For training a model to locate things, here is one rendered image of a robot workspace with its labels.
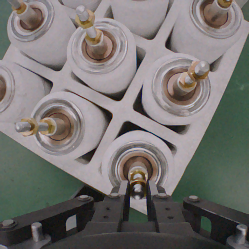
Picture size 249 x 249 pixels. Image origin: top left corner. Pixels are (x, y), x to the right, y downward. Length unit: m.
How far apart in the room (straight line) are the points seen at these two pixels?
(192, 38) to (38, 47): 0.22
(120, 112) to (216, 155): 0.31
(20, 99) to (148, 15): 0.22
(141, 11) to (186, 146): 0.22
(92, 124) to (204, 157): 0.35
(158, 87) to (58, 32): 0.16
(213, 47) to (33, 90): 0.27
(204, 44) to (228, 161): 0.35
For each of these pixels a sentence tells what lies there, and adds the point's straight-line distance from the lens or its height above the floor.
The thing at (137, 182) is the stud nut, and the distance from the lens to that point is 0.17.
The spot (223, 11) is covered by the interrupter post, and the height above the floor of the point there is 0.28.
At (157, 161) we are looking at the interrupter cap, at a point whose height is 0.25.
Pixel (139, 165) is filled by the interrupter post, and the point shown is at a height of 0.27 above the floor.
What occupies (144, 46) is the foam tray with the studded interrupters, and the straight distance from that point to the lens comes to 0.34.
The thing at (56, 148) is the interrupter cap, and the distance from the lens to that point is 0.27.
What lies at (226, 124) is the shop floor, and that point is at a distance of 0.55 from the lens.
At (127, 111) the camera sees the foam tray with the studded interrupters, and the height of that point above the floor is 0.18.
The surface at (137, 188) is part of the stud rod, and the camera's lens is 0.16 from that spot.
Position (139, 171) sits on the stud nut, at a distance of 0.21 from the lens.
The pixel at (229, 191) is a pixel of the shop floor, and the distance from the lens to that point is 0.58.
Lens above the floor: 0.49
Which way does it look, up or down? 86 degrees down
